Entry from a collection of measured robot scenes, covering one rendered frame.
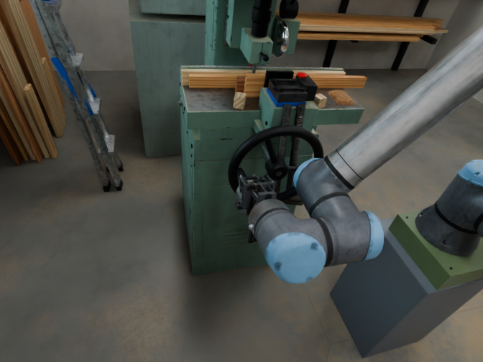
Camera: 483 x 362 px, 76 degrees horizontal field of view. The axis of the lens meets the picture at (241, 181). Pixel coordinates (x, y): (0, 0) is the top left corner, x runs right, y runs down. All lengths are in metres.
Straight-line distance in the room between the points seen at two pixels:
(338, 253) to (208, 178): 0.66
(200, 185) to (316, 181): 0.58
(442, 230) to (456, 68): 0.62
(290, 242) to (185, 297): 1.08
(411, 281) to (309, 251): 0.70
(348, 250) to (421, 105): 0.29
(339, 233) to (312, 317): 1.05
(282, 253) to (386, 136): 0.30
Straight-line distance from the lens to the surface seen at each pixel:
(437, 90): 0.66
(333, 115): 1.12
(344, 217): 0.60
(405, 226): 1.21
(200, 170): 1.09
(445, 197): 1.14
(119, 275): 1.65
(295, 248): 0.52
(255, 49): 1.04
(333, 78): 1.24
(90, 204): 1.99
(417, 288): 1.19
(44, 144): 2.34
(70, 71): 1.65
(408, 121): 0.65
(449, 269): 1.15
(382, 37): 3.69
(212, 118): 0.97
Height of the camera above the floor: 1.38
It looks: 42 degrees down
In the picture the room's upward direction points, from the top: 8 degrees clockwise
